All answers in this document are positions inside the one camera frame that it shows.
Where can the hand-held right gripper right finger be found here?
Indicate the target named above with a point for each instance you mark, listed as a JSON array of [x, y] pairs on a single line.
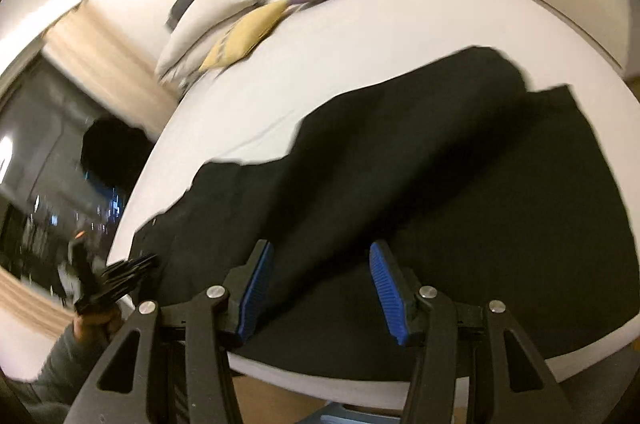
[[387, 291]]

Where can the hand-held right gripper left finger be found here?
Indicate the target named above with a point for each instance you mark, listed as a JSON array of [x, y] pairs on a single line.
[[256, 289]]

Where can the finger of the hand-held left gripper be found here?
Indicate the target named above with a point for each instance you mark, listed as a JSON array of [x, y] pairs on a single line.
[[134, 263], [122, 284]]

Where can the black pants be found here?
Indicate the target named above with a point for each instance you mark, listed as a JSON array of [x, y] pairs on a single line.
[[400, 184]]

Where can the person's left forearm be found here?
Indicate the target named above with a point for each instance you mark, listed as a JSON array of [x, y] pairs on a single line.
[[55, 374]]

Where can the person's left hand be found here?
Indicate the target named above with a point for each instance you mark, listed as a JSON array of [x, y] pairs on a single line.
[[97, 326]]

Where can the beige curtain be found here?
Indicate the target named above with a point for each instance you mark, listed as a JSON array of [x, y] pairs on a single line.
[[115, 58], [30, 304]]

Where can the dark round object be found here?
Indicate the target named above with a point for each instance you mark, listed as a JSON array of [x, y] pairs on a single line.
[[116, 148]]

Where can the dark window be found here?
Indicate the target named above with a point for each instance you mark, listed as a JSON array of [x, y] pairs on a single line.
[[45, 163]]

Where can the blue plastic object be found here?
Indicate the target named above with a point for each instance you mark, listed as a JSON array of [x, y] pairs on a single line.
[[345, 416]]

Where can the yellow pillow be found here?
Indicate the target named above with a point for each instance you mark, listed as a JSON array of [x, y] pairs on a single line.
[[245, 34]]

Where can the white pillow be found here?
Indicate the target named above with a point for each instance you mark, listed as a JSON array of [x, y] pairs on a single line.
[[205, 18]]

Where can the white bed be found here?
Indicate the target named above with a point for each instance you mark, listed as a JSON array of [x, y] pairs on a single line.
[[400, 28]]

